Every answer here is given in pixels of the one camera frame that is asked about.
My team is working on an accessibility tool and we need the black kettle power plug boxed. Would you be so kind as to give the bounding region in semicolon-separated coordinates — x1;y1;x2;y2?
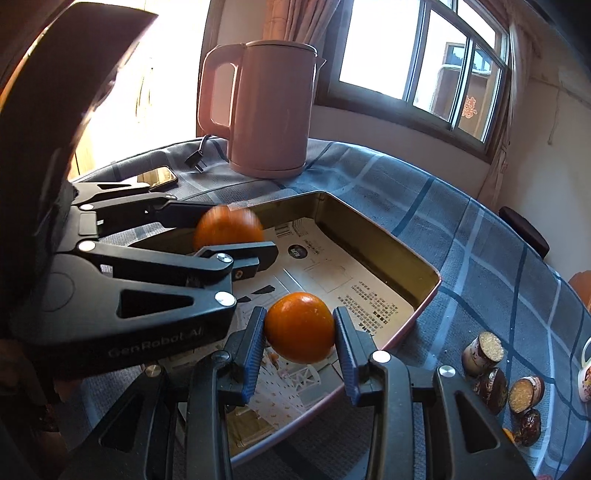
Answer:
185;134;214;174

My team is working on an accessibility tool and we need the layered cake cup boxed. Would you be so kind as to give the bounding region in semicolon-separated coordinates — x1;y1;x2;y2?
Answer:
462;331;505;377

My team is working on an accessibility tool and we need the brown framed sliding window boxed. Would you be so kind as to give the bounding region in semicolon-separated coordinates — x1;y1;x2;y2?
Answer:
318;0;513;162

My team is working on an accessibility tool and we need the red paper window decoration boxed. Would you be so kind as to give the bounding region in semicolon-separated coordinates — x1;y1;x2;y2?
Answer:
459;95;480;123

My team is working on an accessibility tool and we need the blue plaid tablecloth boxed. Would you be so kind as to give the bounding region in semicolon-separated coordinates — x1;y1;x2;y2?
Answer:
69;136;591;480

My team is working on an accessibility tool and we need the brown leather armchair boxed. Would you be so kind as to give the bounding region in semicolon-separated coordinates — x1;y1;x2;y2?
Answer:
568;272;591;311

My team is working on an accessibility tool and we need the small chocolate muffin on table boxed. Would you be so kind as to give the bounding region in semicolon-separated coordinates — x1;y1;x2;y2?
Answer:
508;376;546;414

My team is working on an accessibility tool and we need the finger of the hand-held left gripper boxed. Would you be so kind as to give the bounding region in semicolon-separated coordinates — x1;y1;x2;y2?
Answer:
78;241;279;325
69;181;214;237

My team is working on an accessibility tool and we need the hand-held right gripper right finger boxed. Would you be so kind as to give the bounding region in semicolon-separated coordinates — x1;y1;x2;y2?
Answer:
332;306;536;480

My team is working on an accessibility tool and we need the pink electric kettle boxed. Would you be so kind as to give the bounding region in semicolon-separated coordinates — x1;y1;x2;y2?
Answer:
198;41;326;179

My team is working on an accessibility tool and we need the printed white paper sheet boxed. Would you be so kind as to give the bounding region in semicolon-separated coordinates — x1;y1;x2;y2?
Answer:
161;219;414;462

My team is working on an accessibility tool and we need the dark round stool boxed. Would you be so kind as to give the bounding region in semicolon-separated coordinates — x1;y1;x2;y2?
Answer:
499;207;550;259

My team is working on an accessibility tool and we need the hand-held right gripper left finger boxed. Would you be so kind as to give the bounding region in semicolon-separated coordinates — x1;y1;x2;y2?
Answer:
60;307;269;480

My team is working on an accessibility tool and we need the pink curtain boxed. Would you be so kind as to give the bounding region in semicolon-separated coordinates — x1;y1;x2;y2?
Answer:
263;0;343;47

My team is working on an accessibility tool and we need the pink metal tin box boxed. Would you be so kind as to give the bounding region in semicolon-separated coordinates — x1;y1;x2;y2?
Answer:
134;190;441;467

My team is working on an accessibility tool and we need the white printed mug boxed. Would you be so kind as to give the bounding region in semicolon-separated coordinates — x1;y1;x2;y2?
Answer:
577;337;591;402

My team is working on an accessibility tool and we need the black smartphone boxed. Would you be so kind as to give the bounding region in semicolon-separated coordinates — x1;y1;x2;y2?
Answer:
137;167;179;189

